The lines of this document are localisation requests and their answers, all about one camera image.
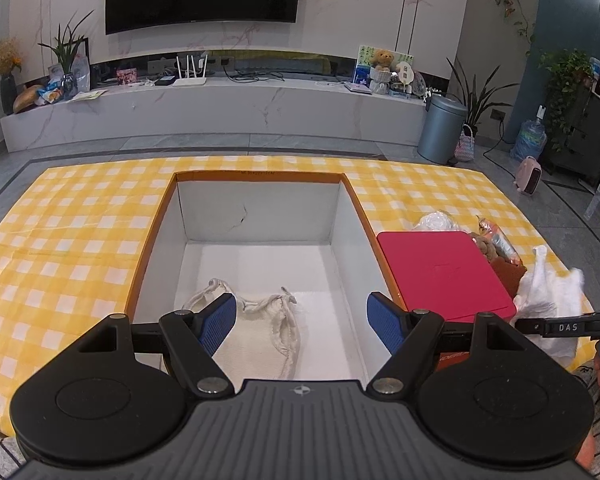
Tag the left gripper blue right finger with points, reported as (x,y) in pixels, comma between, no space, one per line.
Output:
(386,319)

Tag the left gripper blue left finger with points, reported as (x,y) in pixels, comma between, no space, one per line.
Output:
(216,321)

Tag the white drawstring cloth pouch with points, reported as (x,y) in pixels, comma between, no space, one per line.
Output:
(265,340)

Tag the white crinkled plastic bag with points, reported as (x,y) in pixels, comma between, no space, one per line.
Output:
(542,293)

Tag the red box lid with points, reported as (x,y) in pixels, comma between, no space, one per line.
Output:
(445,273)

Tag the orange cardboard storage box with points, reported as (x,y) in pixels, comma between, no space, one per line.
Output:
(263,232)

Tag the brown plush toy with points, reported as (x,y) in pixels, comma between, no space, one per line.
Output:
(486,247)

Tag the gold foil snack packet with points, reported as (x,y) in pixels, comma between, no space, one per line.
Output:
(505,248)

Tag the pink small heater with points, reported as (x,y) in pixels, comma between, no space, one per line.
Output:
(528,176)

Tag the yellow white checkered blanket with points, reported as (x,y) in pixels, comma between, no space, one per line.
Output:
(71,246)

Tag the pink woven handbag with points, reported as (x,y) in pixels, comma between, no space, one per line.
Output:
(465,147)

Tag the grey blue trash bin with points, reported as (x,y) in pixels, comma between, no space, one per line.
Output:
(444,122)

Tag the blue water jug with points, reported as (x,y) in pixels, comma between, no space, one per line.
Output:
(531,138)

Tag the green potted plant by bin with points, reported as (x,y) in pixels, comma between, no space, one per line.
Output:
(477,99)

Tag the marble tv console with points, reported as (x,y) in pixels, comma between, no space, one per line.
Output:
(286,107)

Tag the white wifi router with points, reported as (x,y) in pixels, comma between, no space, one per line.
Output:
(192,71)

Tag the teddy bear on console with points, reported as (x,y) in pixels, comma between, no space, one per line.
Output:
(382,59)

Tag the green plant in vase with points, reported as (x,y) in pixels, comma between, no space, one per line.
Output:
(65,47)

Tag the dried flowers dark vase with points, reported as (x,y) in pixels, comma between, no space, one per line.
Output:
(10,60)

